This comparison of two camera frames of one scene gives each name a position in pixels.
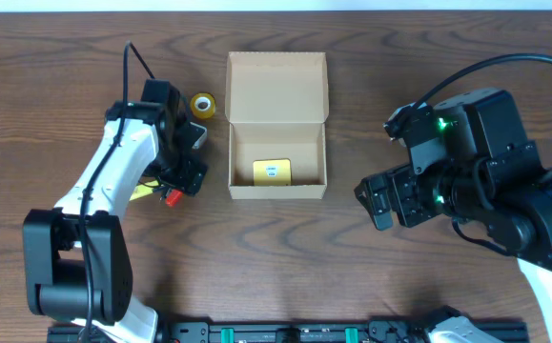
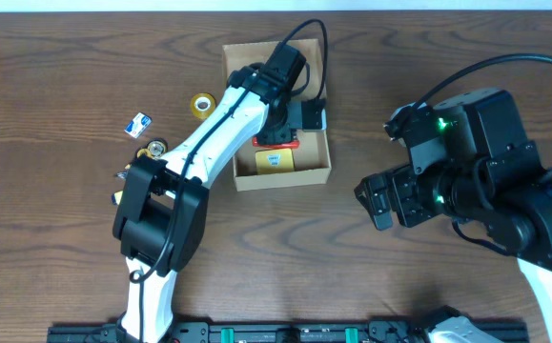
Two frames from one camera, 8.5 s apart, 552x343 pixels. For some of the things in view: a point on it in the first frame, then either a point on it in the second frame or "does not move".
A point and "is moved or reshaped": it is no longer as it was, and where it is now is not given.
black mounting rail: x=259 y=332 does not move
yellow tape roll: x=202 y=105 does not move
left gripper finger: x=196 y=179 -> x=287 y=135
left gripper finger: x=173 y=182 -> x=268 y=137
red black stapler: x=173 y=196 is moved or reshaped
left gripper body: x=188 y=174 -> x=276 y=135
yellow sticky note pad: x=275 y=171 is moved or reshaped
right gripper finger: x=381 y=209 does not move
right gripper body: x=400 y=201 does not move
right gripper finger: x=364 y=191 does not move
